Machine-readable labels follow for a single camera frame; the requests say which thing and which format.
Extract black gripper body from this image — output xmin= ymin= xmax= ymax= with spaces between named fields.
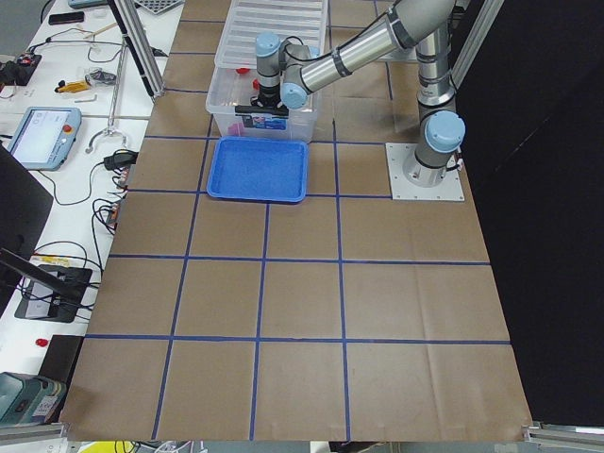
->
xmin=250 ymin=92 xmax=285 ymax=109

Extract clear ribbed box lid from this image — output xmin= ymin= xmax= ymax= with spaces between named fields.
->
xmin=214 ymin=0 xmax=328 ymax=69

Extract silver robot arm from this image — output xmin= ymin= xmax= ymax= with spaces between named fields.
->
xmin=250 ymin=1 xmax=456 ymax=136

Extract black box latch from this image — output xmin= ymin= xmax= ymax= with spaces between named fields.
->
xmin=235 ymin=105 xmax=289 ymax=118

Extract clear plastic storage box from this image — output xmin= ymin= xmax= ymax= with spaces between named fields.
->
xmin=206 ymin=67 xmax=321 ymax=143

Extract blue plastic tray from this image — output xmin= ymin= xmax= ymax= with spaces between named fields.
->
xmin=207 ymin=137 xmax=309 ymax=203

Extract teal box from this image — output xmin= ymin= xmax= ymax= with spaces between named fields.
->
xmin=1 ymin=372 xmax=67 ymax=428

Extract black power adapter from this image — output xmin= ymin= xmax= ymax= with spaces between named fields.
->
xmin=103 ymin=149 xmax=139 ymax=171

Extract wooden chopsticks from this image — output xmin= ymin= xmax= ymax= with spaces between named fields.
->
xmin=84 ymin=22 xmax=117 ymax=40

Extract yellow black tool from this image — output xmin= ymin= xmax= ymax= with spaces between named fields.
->
xmin=55 ymin=80 xmax=92 ymax=93

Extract black phone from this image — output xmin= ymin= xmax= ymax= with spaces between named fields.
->
xmin=48 ymin=11 xmax=85 ymax=25

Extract robot teach pendant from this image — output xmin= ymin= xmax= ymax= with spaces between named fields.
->
xmin=8 ymin=107 xmax=82 ymax=171

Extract black monitor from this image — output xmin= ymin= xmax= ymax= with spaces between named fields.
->
xmin=0 ymin=143 xmax=54 ymax=312

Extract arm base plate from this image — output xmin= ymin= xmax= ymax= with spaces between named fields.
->
xmin=385 ymin=143 xmax=465 ymax=202

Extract left aluminium frame post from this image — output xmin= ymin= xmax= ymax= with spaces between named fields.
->
xmin=108 ymin=0 xmax=165 ymax=99

